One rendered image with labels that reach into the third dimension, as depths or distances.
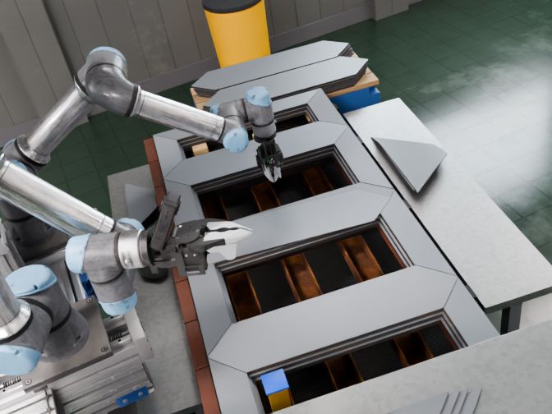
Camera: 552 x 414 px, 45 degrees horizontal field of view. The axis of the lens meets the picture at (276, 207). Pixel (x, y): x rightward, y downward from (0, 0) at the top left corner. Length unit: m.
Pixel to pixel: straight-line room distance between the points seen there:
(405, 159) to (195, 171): 0.78
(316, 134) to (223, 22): 1.99
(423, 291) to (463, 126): 2.30
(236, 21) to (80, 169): 1.37
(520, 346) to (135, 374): 0.98
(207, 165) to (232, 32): 2.03
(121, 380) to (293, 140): 1.17
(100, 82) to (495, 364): 1.22
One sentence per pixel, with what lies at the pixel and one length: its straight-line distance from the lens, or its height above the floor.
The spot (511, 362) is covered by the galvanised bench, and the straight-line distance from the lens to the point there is 1.53.
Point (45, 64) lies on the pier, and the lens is 4.70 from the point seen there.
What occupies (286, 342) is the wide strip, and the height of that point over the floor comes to 0.86.
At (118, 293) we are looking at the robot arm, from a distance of 1.38.
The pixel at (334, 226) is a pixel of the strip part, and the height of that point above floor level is 0.86.
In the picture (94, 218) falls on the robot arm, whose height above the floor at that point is 1.43.
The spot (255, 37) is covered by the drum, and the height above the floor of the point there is 0.41.
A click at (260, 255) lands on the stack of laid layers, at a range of 2.11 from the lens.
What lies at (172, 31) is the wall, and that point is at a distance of 4.89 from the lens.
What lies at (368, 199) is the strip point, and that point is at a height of 0.86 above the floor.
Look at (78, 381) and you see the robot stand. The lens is 1.83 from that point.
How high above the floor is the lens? 2.26
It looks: 39 degrees down
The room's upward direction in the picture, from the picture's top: 11 degrees counter-clockwise
